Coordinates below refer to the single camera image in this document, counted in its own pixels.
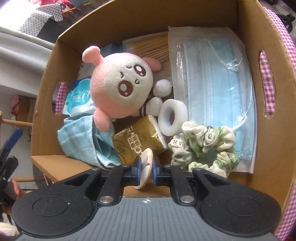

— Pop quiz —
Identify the polka dot cloth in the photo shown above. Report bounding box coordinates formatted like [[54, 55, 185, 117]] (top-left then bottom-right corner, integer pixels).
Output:
[[18, 2, 63, 37]]

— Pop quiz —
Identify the white tape roll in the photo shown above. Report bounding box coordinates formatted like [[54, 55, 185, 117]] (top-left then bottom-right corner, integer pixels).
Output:
[[158, 99, 188, 137]]

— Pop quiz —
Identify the gold tissue pack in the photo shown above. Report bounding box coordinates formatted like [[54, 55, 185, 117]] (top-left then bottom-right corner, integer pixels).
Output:
[[112, 115, 168, 165]]

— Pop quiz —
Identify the left human hand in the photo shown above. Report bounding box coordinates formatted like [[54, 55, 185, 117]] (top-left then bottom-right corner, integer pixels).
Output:
[[11, 180, 26, 198]]

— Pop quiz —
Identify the blue wet wipes pack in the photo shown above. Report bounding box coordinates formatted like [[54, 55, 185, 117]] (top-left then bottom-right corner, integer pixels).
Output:
[[62, 77, 96, 117]]

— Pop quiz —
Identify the blue plaster box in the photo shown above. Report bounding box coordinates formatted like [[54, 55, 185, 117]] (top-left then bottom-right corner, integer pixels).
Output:
[[77, 42, 125, 80]]

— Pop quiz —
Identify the green white scrunchie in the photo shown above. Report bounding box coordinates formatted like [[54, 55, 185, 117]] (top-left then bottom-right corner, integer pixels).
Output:
[[168, 120, 239, 178]]

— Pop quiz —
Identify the grey curtain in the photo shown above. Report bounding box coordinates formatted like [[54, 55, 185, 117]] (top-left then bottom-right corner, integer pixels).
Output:
[[1, 27, 54, 96]]

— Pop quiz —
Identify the blue face mask pack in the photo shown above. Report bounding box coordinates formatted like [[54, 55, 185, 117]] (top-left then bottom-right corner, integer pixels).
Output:
[[168, 27, 257, 173]]

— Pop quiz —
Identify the cotton swab packet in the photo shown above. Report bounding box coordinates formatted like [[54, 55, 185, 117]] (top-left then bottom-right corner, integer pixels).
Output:
[[123, 32, 169, 63]]

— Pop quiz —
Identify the wooden chair frame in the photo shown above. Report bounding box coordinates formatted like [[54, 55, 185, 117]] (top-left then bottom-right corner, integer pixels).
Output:
[[0, 111, 33, 128]]

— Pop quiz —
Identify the round white powder puff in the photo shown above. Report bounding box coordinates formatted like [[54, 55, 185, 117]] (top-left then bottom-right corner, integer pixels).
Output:
[[135, 148, 154, 190]]

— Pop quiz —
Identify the pink checkered tablecloth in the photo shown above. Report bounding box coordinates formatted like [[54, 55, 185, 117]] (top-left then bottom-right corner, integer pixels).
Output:
[[254, 8, 295, 240]]

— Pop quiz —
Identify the teal knitted cloth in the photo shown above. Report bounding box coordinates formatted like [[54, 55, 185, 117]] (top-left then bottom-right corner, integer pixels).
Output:
[[57, 114, 121, 170]]

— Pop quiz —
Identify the black storage bin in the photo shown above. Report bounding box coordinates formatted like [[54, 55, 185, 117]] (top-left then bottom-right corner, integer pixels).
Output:
[[37, 18, 74, 43]]

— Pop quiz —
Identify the pink white plush doll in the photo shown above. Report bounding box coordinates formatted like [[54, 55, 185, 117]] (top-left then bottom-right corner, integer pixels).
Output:
[[82, 46, 173, 132]]

